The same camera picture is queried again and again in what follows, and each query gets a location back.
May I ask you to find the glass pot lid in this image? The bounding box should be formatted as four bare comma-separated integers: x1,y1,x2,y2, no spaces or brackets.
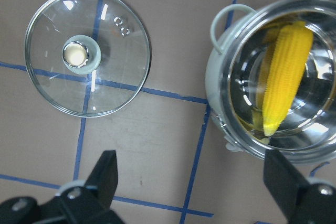
24,0,152,118

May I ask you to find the pale green electric pot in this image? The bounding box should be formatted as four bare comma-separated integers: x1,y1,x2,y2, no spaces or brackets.
205,0,335,164

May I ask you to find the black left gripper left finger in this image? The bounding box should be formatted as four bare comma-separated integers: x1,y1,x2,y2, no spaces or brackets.
1,150,123,223

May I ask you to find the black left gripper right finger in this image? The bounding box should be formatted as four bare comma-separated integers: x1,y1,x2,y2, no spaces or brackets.
263,150,335,223

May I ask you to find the yellow corn cob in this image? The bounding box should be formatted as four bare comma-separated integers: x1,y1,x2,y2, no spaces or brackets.
262,21,314,136

